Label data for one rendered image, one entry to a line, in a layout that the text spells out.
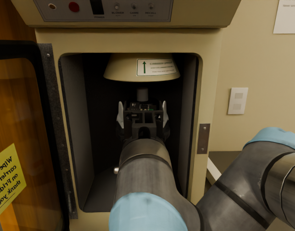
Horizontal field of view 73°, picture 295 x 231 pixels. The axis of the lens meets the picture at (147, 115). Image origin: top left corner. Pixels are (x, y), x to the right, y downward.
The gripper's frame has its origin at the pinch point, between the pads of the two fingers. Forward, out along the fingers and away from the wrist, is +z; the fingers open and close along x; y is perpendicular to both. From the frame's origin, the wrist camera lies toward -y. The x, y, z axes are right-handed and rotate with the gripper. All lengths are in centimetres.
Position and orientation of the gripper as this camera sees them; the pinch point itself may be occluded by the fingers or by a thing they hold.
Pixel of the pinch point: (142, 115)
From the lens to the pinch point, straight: 49.8
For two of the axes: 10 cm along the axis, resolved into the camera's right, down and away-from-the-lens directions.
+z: -0.4, -4.2, 9.1
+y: 0.0, -9.1, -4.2
